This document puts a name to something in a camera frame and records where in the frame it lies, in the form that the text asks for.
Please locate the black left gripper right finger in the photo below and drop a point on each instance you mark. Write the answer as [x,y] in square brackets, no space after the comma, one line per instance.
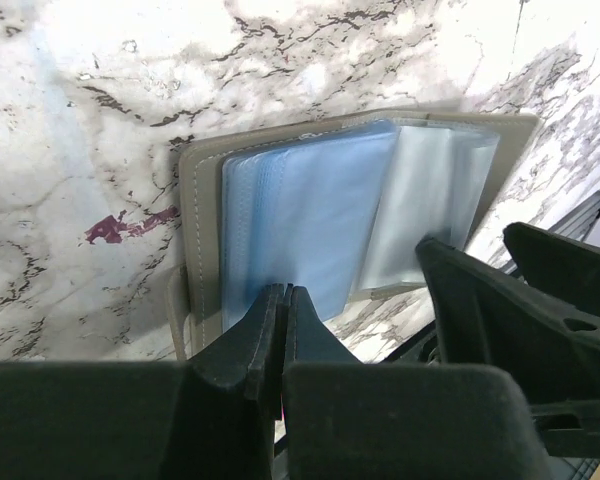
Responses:
[349,420]

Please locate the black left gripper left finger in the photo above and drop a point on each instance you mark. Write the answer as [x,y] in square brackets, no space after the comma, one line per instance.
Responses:
[209,417]

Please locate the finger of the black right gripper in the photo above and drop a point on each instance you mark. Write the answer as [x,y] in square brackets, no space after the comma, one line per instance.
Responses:
[484,316]
[563,269]

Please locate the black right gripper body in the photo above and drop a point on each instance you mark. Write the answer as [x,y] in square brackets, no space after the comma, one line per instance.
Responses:
[568,428]

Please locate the beige card holder wallet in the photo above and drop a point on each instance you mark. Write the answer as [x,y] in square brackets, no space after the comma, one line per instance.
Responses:
[337,206]

